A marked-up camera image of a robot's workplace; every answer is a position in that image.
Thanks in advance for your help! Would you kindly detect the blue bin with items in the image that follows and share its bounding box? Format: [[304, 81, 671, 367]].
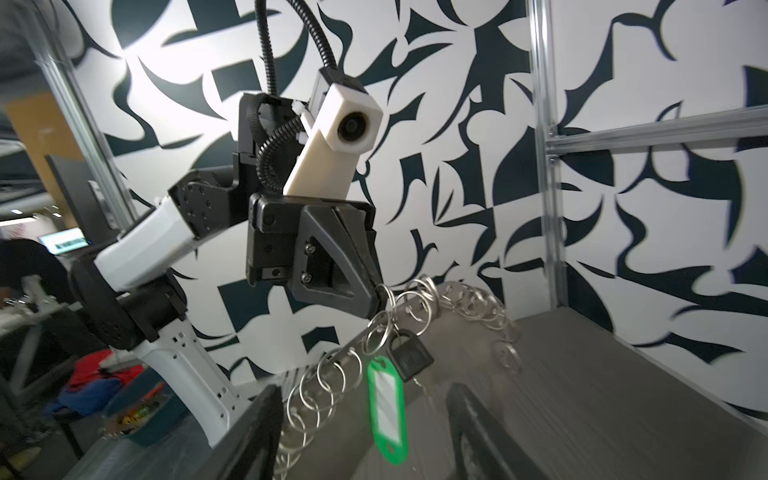
[[102, 382, 188, 447]]

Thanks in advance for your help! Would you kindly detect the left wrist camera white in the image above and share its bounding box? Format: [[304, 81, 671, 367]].
[[282, 67, 383, 200]]

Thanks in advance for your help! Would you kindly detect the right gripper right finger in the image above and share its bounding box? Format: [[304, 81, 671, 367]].
[[446, 383, 548, 480]]

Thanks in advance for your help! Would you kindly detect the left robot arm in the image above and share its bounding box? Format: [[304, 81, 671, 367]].
[[70, 84, 385, 445]]

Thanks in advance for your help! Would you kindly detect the green key tag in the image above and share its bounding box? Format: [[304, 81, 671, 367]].
[[366, 356, 409, 466]]

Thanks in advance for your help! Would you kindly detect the black head key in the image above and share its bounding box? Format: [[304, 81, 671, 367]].
[[385, 329, 434, 383]]

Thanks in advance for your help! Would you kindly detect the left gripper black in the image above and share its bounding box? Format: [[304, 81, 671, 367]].
[[246, 194, 383, 318]]

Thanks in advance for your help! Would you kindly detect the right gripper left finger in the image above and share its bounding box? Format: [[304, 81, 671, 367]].
[[212, 385, 283, 479]]

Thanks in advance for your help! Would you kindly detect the metal keyring chain loop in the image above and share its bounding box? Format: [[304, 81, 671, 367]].
[[272, 274, 523, 480]]

